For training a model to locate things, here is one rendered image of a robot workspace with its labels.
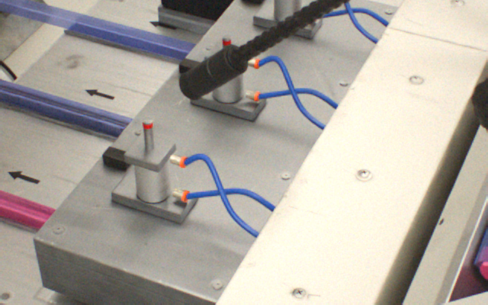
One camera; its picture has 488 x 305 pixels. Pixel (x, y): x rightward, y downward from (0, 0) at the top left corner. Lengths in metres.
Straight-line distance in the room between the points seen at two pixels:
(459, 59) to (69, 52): 0.34
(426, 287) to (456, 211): 0.07
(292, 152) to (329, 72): 0.09
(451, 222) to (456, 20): 0.22
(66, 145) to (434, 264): 0.33
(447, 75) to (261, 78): 0.13
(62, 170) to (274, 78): 0.17
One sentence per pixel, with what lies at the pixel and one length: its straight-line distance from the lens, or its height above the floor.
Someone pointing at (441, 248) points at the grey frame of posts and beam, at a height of 1.33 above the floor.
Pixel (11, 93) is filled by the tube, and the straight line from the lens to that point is 0.82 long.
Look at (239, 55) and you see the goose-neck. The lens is 0.55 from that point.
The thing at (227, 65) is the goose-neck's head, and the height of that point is 1.30.
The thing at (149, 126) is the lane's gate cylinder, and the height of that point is 1.22.
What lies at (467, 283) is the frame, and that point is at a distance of 0.48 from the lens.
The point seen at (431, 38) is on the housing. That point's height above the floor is 1.28.
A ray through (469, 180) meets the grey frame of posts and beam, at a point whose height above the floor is 1.33.
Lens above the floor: 1.66
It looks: 43 degrees down
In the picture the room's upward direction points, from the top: 63 degrees clockwise
